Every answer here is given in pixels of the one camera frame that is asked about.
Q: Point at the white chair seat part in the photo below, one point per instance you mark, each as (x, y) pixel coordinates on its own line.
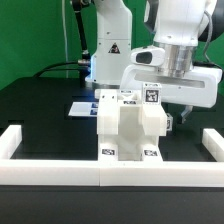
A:
(129, 144)

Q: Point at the white tagged cube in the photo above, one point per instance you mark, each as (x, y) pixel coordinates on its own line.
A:
(152, 93)
(169, 122)

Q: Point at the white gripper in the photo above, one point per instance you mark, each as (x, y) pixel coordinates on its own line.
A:
(181, 81)

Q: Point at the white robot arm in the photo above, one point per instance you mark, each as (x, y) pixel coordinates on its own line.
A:
(178, 26)

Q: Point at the black cable post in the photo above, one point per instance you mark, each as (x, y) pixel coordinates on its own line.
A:
(84, 62)

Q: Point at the white U-shaped fence wall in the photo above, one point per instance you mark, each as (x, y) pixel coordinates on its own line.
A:
(94, 173)

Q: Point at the white chair back frame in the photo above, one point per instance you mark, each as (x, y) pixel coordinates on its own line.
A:
(127, 111)

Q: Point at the white marker base sheet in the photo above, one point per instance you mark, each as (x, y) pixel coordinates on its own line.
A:
(83, 109)

